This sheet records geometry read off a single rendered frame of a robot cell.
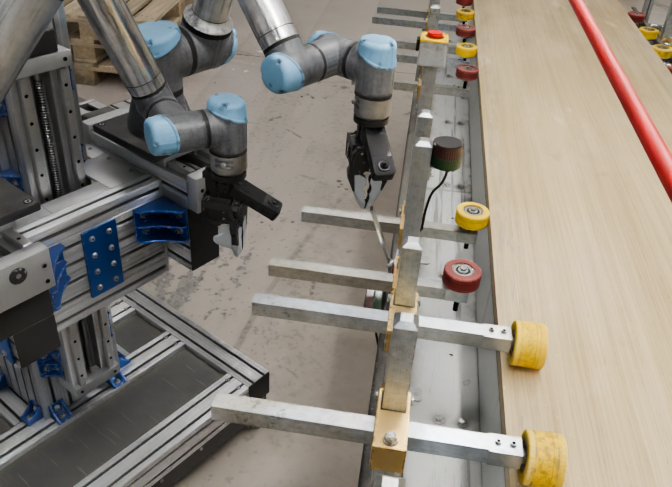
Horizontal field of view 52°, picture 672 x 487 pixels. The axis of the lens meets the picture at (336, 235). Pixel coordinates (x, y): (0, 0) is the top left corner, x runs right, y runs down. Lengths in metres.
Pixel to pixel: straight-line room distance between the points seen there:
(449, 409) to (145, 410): 0.93
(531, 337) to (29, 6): 0.96
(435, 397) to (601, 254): 0.49
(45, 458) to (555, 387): 1.35
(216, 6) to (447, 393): 1.00
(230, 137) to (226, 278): 1.59
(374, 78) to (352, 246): 1.83
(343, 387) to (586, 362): 1.25
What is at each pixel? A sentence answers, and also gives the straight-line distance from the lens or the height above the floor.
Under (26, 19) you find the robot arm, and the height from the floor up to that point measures 1.42.
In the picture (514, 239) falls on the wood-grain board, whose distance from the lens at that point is 1.63.
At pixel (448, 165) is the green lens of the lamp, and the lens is 1.37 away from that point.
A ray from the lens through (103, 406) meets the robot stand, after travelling 2.15.
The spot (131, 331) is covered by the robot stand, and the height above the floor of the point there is 0.21.
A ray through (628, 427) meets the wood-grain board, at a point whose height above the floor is 0.90.
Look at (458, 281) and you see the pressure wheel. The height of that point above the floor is 0.90.
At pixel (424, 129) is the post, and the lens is 1.62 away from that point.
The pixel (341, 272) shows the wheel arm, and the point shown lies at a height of 0.86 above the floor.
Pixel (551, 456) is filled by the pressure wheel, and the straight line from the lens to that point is 1.07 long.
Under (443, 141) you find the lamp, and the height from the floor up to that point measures 1.17.
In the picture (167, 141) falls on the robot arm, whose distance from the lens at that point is 1.32.
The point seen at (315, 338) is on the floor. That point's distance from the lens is 2.62.
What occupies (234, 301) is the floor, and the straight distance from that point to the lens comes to 2.78.
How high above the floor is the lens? 1.76
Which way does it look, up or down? 34 degrees down
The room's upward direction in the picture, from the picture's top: 4 degrees clockwise
